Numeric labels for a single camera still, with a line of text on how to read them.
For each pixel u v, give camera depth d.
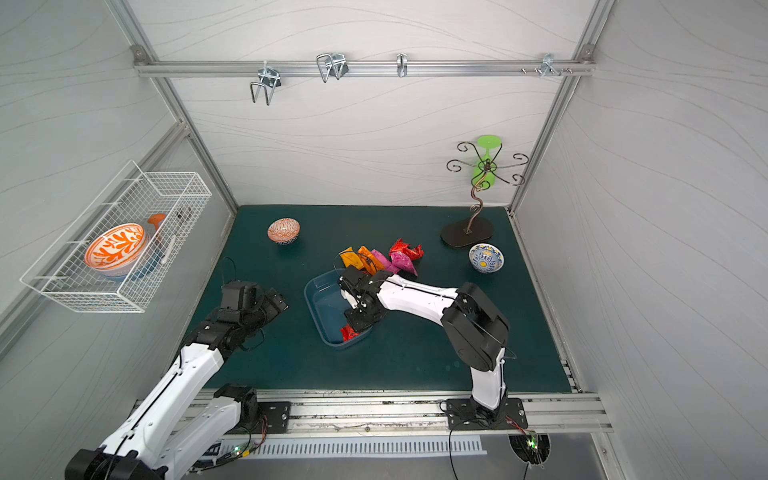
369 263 1.01
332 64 0.76
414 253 1.02
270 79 0.78
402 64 0.72
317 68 1.38
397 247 1.05
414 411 0.76
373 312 0.73
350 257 1.03
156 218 0.74
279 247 1.08
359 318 0.75
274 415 0.74
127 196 0.71
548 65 0.77
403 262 1.00
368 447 0.70
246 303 0.63
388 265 1.01
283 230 1.11
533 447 0.72
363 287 0.64
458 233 1.11
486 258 1.04
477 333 0.48
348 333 0.86
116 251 0.64
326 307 0.93
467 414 0.75
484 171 0.90
